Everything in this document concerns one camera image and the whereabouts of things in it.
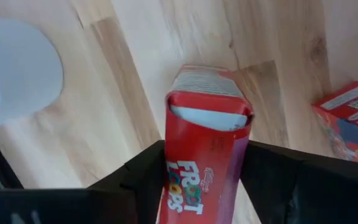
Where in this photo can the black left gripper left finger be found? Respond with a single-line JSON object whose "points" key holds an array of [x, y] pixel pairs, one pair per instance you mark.
{"points": [[148, 174]]}

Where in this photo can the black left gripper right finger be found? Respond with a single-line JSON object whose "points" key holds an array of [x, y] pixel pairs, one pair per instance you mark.
{"points": [[291, 186]]}

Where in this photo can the red Froot Loops cereal box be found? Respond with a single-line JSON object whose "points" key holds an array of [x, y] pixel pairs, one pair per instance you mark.
{"points": [[353, 124], [197, 149]]}

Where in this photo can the white plant pot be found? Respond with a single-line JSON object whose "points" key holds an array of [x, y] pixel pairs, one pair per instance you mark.
{"points": [[20, 68]]}

